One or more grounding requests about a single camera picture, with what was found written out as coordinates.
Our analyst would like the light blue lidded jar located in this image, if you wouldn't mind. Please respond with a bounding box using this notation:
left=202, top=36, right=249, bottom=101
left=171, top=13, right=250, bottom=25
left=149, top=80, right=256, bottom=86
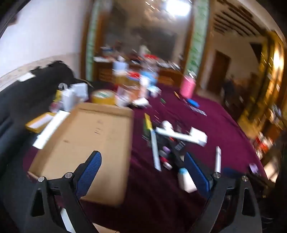
left=112, top=61, right=129, bottom=72

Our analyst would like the white handwritten paper sheet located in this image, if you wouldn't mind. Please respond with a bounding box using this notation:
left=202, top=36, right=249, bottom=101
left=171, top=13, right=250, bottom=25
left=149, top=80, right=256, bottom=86
left=32, top=111, right=71, bottom=149

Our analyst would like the yellow tape roll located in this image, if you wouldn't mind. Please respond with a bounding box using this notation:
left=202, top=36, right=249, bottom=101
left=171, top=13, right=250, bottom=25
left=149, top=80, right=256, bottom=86
left=91, top=90, right=116, bottom=106

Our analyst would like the pink knit cup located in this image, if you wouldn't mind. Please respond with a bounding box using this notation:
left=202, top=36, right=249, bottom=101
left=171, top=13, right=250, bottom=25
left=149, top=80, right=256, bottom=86
left=179, top=75, right=196, bottom=99

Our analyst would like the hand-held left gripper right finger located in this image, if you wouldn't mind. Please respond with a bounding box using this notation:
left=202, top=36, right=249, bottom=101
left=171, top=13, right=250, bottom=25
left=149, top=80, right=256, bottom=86
left=184, top=152, right=263, bottom=233

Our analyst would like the wooden cabinet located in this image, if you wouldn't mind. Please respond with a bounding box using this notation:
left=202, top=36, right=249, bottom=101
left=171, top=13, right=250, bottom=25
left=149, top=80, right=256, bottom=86
left=93, top=56, right=183, bottom=87

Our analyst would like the white glossy bag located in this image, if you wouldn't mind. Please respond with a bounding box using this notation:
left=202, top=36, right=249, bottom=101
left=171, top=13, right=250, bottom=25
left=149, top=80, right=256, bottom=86
left=72, top=83, right=88, bottom=101

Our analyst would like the white paper bag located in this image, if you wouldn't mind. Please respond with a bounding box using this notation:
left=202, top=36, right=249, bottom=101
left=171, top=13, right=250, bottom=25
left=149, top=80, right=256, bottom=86
left=62, top=88, right=75, bottom=111

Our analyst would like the white bottle blue cap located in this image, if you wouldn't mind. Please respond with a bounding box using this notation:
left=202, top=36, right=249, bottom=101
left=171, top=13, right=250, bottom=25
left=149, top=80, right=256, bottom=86
left=177, top=168, right=198, bottom=193

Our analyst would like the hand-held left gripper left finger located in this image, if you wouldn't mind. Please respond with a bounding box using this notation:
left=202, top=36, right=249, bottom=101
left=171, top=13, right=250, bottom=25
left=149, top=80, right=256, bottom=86
left=25, top=151, right=102, bottom=233

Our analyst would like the white paper slip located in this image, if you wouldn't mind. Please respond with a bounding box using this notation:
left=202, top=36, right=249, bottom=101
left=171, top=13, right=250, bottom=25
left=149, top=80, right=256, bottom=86
left=17, top=72, right=36, bottom=83

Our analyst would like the black leather sofa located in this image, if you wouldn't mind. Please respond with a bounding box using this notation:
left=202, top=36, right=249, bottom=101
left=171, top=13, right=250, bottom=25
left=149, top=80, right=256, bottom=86
left=0, top=60, right=95, bottom=233

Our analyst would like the brown wooden door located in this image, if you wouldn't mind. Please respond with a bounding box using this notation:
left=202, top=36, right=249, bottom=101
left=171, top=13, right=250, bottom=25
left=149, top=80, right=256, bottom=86
left=207, top=50, right=231, bottom=94

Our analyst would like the white slim tube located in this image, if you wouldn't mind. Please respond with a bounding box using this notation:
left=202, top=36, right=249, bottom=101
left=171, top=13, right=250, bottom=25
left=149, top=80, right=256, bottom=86
left=214, top=146, right=222, bottom=173

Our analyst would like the clear blue pen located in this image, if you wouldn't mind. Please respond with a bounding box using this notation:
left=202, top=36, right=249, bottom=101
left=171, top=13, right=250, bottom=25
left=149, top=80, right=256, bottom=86
left=189, top=106, right=207, bottom=116

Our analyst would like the yellow green flat box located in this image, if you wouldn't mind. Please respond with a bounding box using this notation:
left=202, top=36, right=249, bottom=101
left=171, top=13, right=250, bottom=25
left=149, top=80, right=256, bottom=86
left=143, top=113, right=153, bottom=139

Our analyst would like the bamboo print panel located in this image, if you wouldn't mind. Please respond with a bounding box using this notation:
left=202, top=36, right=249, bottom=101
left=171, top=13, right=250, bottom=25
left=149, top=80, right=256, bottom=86
left=186, top=0, right=210, bottom=72
left=86, top=0, right=101, bottom=79

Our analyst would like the shallow cardboard box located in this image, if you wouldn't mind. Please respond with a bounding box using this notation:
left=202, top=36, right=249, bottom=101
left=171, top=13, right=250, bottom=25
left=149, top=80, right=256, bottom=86
left=28, top=103, right=134, bottom=208

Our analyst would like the yellow padded envelope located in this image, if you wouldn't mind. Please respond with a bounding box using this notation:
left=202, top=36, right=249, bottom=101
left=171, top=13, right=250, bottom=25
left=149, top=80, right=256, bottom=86
left=25, top=113, right=56, bottom=132

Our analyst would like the long white box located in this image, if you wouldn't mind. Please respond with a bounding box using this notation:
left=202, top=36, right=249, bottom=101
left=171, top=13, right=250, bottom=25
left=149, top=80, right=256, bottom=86
left=156, top=127, right=208, bottom=147

